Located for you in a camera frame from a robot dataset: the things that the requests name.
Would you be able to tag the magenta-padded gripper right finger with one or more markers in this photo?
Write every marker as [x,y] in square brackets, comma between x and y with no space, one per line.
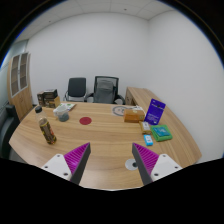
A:
[148,159]

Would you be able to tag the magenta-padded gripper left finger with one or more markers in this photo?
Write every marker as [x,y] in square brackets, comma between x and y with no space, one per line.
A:
[75,159]

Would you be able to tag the clear drink bottle black cap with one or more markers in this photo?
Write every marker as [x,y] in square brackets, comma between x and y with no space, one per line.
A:
[47,129]

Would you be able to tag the small blue box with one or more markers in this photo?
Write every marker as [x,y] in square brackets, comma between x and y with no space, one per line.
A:
[148,140]

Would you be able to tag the green box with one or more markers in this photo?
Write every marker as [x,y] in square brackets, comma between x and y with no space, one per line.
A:
[161,132]

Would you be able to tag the small tan box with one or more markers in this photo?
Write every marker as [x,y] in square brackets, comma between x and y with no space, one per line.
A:
[145,127]

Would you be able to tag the flat round red coaster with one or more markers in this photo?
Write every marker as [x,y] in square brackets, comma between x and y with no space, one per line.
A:
[85,120]

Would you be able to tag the orange box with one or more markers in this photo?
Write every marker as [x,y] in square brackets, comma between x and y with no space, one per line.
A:
[134,116]

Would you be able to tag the white mug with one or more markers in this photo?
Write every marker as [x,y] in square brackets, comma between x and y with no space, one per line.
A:
[62,115]

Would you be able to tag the purple standing card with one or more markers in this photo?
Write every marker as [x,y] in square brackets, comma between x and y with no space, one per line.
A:
[155,111]

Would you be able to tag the white printed leaflet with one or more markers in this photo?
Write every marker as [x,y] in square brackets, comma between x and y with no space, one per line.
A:
[70,106]

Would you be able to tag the brown cardboard box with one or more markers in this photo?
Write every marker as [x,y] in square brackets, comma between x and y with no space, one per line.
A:
[54,102]

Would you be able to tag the wooden side desk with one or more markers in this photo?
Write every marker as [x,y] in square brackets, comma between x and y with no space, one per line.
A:
[138,95]

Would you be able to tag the dark brown carton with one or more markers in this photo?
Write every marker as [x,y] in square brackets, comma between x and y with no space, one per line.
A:
[40,99]

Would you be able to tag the black office chair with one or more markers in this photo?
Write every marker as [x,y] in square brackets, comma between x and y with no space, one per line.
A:
[76,87]

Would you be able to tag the black sofa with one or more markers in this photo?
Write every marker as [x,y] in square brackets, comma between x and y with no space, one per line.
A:
[6,130]

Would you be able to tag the grey mesh office chair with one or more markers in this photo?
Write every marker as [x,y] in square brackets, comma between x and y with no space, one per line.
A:
[104,90]

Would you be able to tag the wooden shelf cabinet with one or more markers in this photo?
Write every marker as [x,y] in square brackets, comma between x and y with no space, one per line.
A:
[23,100]

